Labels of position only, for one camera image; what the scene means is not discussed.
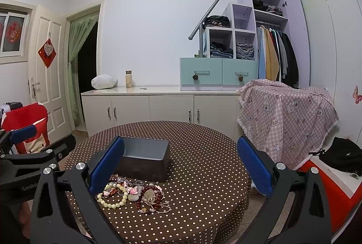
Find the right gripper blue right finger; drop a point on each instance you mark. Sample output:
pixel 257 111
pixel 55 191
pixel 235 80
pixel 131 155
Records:
pixel 308 220

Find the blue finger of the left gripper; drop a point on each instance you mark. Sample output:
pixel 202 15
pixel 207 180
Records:
pixel 19 136
pixel 52 154

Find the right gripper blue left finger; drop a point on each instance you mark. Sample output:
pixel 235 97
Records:
pixel 52 220

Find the pink plush charm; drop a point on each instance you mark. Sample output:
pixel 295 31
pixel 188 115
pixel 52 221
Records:
pixel 134 193

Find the red cat chair cover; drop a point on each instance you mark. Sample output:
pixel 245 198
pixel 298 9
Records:
pixel 33 114

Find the red chair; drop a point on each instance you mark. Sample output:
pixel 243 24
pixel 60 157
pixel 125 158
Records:
pixel 340 205

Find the white panel door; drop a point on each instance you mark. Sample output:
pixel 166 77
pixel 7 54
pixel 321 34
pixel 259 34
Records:
pixel 47 85

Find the black bag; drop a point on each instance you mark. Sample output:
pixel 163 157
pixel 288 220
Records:
pixel 343 155

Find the red door ornament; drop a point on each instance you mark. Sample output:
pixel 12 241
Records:
pixel 47 53

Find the pink checkered cloth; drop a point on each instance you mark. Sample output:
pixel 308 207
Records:
pixel 288 124

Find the white pillow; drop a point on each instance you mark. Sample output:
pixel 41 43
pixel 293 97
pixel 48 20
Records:
pixel 103 81

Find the brown polka dot tablecloth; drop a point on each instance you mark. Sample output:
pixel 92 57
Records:
pixel 207 184

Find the dark rectangular storage box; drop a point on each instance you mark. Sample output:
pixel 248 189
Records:
pixel 144 159

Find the window with red decorations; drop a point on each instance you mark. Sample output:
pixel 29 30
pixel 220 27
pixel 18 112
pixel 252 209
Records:
pixel 16 23

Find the green curtain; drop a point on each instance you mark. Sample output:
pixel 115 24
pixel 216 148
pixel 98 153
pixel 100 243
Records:
pixel 80 29

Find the beige bottle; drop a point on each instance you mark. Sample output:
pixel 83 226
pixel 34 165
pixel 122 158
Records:
pixel 128 79

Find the hanging clothes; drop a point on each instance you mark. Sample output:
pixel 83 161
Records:
pixel 276 57

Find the teal drawer unit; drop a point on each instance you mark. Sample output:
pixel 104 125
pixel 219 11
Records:
pixel 215 74

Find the white cubby shelf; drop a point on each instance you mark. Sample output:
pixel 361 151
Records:
pixel 244 18

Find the butterfly wall sticker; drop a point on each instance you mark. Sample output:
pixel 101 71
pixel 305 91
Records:
pixel 356 96

